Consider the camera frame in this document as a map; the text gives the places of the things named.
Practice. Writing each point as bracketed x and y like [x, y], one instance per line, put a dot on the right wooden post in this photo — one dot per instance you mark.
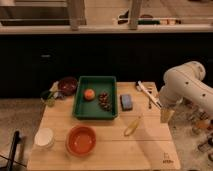
[134, 13]

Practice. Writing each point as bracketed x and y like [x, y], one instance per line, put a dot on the small green cup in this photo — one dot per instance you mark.
[47, 97]

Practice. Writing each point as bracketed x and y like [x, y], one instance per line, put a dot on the wooden post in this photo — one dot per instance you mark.
[76, 13]
[134, 13]

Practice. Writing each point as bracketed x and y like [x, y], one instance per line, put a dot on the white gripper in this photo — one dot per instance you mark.
[167, 105]

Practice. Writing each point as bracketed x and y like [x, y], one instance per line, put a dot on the orange fruit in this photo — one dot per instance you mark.
[89, 94]

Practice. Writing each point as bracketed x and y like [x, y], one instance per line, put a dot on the black tripod stand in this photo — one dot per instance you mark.
[11, 158]

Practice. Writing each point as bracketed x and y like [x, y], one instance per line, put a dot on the bunch of dark grapes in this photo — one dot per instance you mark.
[104, 102]

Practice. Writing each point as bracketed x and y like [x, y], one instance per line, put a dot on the blue sponge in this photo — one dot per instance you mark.
[126, 102]

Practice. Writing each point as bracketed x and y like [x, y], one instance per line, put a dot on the green plastic tray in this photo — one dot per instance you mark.
[90, 110]

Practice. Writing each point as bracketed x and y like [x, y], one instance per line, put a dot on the left wooden post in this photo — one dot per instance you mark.
[76, 13]

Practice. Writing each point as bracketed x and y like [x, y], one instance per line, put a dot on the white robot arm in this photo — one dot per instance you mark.
[185, 81]

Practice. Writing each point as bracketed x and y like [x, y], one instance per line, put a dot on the yellow banana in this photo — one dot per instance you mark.
[132, 127]

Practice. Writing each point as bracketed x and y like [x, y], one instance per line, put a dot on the dark red bowl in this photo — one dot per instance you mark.
[68, 85]

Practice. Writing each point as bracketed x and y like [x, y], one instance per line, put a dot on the white cup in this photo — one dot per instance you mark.
[44, 138]

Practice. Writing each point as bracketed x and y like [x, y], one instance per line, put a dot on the red orange bowl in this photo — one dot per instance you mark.
[80, 141]

